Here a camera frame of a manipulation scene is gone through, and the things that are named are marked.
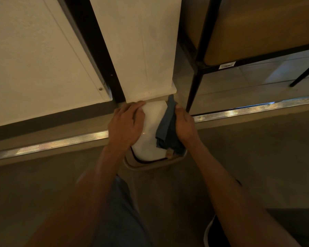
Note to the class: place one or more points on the grey baseboard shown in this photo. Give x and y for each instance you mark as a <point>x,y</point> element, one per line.
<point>49,120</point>

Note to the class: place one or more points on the brown bench with sticker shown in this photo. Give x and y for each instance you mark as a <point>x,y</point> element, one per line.
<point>252,30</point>

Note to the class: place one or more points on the person's right forearm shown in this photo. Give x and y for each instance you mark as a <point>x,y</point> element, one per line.
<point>242,200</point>

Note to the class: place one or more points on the black wall post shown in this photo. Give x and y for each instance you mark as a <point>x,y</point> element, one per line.
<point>92,48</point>

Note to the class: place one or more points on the white sticker label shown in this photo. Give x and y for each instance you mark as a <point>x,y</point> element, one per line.
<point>227,65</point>

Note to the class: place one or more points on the person's right hand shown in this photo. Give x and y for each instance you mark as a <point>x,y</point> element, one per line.
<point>186,126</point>

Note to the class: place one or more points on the person's left hand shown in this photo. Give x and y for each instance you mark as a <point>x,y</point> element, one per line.
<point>125,126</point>

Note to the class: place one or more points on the person's right black shoe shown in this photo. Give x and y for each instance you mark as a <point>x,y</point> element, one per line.
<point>216,234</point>

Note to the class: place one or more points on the person's left forearm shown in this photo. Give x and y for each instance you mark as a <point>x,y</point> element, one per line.
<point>74,203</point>

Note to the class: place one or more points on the metal floor threshold strip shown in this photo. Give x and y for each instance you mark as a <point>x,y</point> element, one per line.
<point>54,145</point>

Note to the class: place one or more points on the dark blue cloth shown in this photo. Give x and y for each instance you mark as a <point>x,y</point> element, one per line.
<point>167,131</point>

